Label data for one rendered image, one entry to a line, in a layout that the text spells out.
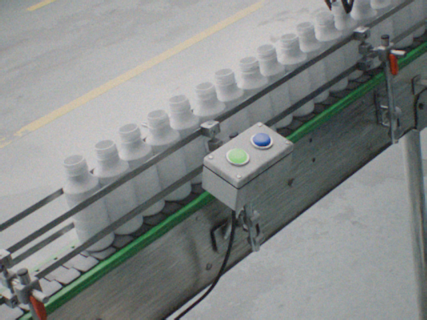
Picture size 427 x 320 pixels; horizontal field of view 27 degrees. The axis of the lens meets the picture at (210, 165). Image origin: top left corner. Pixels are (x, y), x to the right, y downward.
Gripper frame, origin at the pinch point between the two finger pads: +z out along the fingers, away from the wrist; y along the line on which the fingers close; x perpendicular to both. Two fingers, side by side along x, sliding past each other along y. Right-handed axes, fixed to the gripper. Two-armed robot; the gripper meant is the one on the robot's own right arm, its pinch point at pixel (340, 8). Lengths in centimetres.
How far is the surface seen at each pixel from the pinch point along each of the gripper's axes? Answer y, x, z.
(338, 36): -3.4, 5.8, 3.4
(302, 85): -3.8, 18.9, 8.5
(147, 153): -3, 59, 3
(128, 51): 287, -152, 118
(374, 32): -3.7, -5.6, 7.2
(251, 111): -2.2, 32.3, 8.0
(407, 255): 36, -62, 116
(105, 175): -3, 67, 3
